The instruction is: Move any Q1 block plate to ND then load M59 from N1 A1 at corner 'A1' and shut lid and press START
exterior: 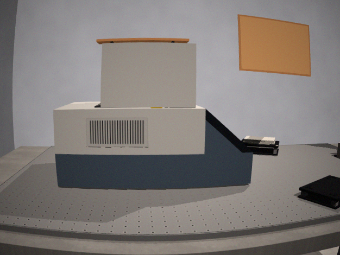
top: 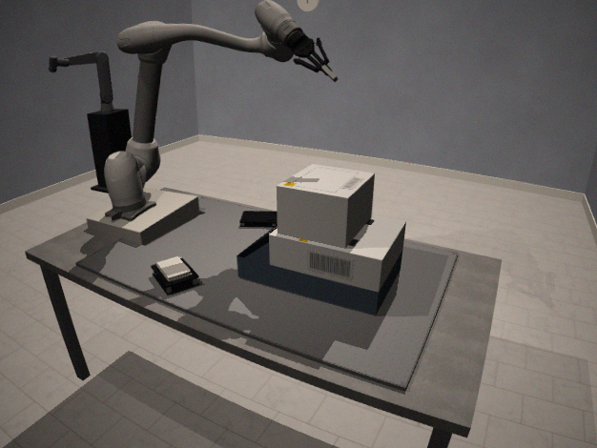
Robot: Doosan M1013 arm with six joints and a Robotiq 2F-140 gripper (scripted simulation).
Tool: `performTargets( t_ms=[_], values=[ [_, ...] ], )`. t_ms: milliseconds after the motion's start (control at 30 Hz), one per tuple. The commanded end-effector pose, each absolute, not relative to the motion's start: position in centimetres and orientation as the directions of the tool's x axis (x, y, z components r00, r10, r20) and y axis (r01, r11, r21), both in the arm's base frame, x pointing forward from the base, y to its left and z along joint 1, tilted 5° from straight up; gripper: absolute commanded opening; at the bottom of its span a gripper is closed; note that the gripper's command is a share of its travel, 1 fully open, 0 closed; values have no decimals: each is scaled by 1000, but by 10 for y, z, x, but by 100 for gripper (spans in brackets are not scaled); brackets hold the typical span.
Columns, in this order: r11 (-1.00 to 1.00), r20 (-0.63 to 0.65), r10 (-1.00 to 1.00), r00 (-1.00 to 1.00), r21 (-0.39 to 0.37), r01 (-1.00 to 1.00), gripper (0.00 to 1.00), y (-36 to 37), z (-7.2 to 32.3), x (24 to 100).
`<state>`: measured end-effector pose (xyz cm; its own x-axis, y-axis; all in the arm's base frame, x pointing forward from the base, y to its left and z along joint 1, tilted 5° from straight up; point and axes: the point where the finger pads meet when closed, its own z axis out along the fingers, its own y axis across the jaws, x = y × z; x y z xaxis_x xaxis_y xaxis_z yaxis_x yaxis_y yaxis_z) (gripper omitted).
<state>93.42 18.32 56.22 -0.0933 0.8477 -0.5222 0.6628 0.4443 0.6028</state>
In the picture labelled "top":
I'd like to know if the beige and dark blue benchtop machine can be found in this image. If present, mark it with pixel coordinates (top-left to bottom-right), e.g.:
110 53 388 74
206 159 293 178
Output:
237 164 406 315

